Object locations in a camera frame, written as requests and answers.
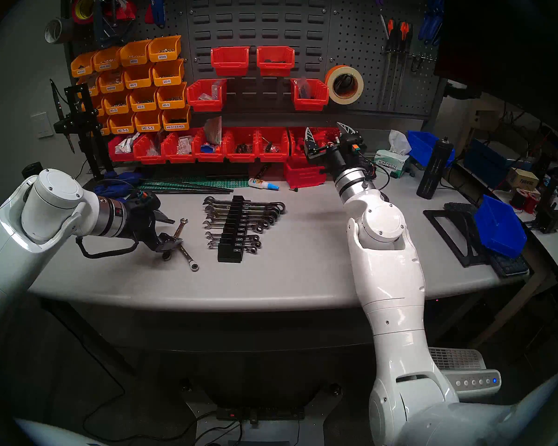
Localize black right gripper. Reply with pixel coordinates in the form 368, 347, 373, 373
304, 122, 367, 175

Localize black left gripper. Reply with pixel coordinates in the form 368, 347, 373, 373
122, 193, 184, 253

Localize medium chrome ratcheting wrench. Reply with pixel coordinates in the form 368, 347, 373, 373
163, 217, 189, 261

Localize small chrome ratcheting wrench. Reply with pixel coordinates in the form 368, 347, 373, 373
177, 243, 200, 272

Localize black wrench holder case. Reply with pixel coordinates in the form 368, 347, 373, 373
217, 195, 245, 263

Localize red plastic bin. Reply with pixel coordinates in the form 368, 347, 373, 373
160, 131, 197, 164
223, 127, 259, 163
312, 127, 342, 148
291, 78, 330, 112
192, 129, 227, 163
133, 133, 166, 165
256, 46, 296, 77
284, 159, 327, 189
287, 127, 313, 161
108, 135, 138, 163
256, 127, 290, 163
210, 46, 250, 77
186, 79, 228, 112

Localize beige masking tape roll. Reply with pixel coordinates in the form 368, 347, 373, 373
325, 65, 365, 105

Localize blue bar clamp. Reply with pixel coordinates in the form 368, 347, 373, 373
93, 171, 145, 200

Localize Kimtech tissue box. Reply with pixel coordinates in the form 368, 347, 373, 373
373, 149, 411, 178

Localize white tissue sheet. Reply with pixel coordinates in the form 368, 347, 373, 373
388, 129, 412, 155

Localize green cutting mat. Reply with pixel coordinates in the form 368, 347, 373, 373
135, 178, 250, 193

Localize white plastic bag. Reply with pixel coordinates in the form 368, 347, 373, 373
115, 133, 140, 154

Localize blue plastic bin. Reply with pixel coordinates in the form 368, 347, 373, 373
407, 131, 456, 168
473, 194, 527, 259

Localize tall clear parts bag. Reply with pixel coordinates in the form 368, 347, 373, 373
204, 116, 223, 146

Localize yellow screw bin M2.5-5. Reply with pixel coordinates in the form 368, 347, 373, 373
134, 108, 163, 133

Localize black ribbed bottle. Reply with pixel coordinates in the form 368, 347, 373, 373
416, 136, 455, 200

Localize yellow screw bin M4-0.7 hex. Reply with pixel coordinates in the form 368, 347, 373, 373
161, 105, 192, 131

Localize orange black screwdriver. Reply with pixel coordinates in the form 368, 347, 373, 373
393, 21, 412, 110
379, 18, 397, 111

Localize yellow screw bin M2.5-6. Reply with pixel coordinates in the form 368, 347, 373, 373
108, 112, 136, 135

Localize yellow screw bin M3-8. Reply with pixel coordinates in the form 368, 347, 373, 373
129, 85, 159, 112

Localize yellow screw bin M3-6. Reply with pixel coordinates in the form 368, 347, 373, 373
156, 82, 187, 110

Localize yellow screw bin M3-12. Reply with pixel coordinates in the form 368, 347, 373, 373
103, 91, 132, 115

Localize black articulated holder stand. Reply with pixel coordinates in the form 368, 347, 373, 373
50, 79, 117, 181

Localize yellow screw bin M4-6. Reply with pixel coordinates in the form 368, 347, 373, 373
123, 63, 155, 89

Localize yellow screw bin M3-4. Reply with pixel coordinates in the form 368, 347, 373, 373
152, 59, 186, 86

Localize dark blue storage bin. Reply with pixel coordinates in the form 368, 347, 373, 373
464, 138, 533, 176

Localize black monitor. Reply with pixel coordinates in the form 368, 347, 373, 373
435, 0, 558, 139

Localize small cardboard box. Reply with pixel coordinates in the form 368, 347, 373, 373
507, 168, 540, 191

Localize black power strip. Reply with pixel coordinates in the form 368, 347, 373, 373
215, 405, 306, 422

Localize black hanging clamp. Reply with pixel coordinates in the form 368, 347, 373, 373
93, 0, 138, 48

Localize blue red hand tool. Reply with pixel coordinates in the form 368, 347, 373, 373
144, 0, 173, 28

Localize black keyboard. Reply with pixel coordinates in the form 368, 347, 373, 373
444, 201, 531, 277

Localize red hanging tool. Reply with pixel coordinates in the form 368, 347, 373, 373
103, 0, 138, 22

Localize grey tape roll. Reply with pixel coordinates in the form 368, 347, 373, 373
44, 17, 75, 45

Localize red yellow tape roll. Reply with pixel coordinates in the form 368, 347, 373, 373
71, 0, 100, 26

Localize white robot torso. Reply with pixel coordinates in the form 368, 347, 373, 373
15, 418, 106, 446

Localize white air purifier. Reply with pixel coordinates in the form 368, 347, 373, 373
428, 347, 502, 401

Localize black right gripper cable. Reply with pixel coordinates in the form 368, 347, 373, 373
359, 153, 391, 190

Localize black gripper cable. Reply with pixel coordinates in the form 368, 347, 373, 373
75, 236, 140, 260
359, 153, 391, 190

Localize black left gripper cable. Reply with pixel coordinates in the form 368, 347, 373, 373
75, 236, 140, 260

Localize grey tool wall panel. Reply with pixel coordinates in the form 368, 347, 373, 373
63, 0, 447, 125

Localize blue handled pliers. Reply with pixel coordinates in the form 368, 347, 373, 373
418, 0, 445, 46

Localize white light switch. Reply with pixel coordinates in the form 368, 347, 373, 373
31, 112, 53, 139

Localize black frame stand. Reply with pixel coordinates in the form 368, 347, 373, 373
423, 208, 489, 268

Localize black floor cable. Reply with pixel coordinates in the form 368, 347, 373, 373
81, 334, 242, 446

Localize red wire spool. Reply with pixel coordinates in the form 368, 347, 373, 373
511, 187, 542, 214

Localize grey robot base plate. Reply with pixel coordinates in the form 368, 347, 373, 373
181, 382, 345, 446

